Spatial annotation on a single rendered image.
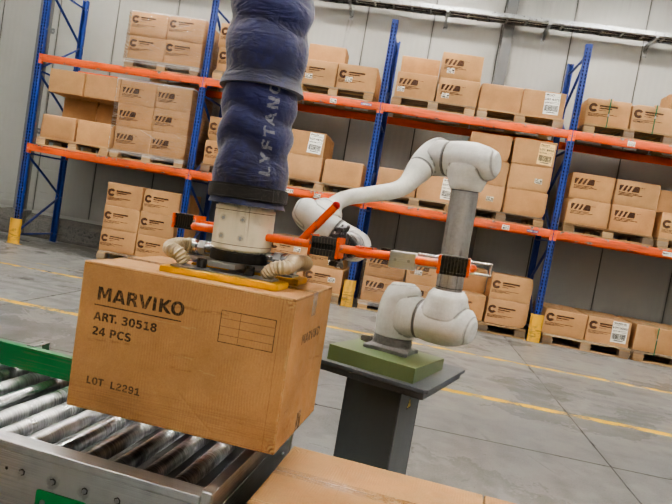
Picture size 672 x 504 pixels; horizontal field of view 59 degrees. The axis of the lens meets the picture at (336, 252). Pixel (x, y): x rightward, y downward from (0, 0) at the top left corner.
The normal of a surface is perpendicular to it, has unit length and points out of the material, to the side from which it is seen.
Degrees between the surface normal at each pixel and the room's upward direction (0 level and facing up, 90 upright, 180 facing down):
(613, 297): 90
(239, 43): 97
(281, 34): 73
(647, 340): 91
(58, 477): 90
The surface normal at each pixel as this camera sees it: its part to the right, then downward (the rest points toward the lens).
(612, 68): -0.14, 0.04
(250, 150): 0.27, -0.21
